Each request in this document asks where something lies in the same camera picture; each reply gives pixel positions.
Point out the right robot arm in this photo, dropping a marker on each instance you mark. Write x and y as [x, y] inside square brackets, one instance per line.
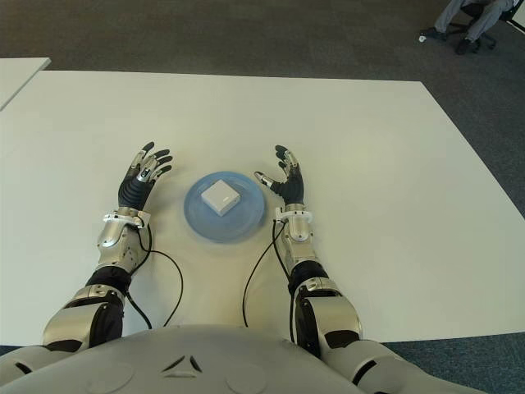
[324, 312]

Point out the blue round plate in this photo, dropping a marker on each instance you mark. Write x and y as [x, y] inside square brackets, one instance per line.
[197, 213]

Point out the black office chair base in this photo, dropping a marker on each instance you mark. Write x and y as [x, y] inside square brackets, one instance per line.
[459, 25]

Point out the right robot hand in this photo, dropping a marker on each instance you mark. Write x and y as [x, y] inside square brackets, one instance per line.
[293, 186]

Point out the seated person legs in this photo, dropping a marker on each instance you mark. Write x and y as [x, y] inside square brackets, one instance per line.
[477, 18]

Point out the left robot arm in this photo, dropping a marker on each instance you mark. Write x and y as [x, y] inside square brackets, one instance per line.
[115, 246]

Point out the grey robot torso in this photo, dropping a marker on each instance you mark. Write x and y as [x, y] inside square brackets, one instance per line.
[184, 365]

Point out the white side table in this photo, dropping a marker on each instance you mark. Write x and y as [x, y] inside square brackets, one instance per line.
[18, 80]

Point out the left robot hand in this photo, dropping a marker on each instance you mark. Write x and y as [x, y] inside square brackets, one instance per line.
[133, 191]

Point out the white charger plug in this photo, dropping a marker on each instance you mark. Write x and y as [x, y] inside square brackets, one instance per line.
[221, 197]

